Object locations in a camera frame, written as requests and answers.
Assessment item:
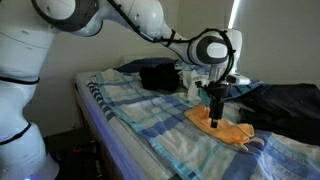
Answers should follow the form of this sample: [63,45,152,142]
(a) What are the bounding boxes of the red handled clamp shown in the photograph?
[72,144,92,155]

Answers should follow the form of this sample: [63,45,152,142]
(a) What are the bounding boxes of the dark blue pillow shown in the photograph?
[114,57,178,75]

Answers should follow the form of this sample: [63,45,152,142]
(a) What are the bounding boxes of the wooden bed frame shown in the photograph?
[73,83,118,180]

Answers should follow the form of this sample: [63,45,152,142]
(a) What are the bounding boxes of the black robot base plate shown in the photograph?
[43,128,104,180]

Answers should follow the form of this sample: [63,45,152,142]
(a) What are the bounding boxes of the white crumpled cloth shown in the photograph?
[180,68,211,103]

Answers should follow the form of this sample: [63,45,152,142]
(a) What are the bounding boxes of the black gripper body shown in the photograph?
[203,82,231,100]

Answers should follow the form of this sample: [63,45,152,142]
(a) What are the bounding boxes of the yellow towel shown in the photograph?
[183,104,256,152]

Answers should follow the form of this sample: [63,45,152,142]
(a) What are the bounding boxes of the dark denim trousers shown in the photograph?
[238,83,320,147]

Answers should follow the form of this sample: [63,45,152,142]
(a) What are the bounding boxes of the teal navy striped cloth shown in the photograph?
[198,83,263,103]

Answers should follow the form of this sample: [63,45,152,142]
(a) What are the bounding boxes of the black folded garment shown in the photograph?
[138,63,181,92]

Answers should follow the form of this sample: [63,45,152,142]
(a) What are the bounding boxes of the blue plaid bed cover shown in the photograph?
[87,62,320,180]

